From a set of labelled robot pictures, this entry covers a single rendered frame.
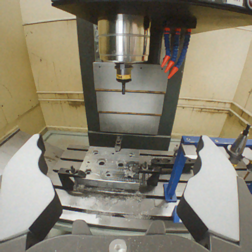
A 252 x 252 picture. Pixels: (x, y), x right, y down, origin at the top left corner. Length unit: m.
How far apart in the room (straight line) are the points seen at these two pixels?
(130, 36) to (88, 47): 0.62
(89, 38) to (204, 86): 1.05
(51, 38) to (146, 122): 1.11
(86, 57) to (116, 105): 0.38
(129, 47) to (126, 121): 0.73
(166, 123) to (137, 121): 0.22
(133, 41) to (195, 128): 1.37
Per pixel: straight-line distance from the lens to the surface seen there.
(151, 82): 0.95
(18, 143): 1.43
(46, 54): 1.57
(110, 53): 0.43
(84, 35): 1.03
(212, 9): 0.34
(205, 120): 1.65
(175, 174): 0.64
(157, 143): 1.20
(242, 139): 0.55
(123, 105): 1.01
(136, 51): 0.43
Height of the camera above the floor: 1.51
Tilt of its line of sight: 31 degrees down
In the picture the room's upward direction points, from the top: 1 degrees clockwise
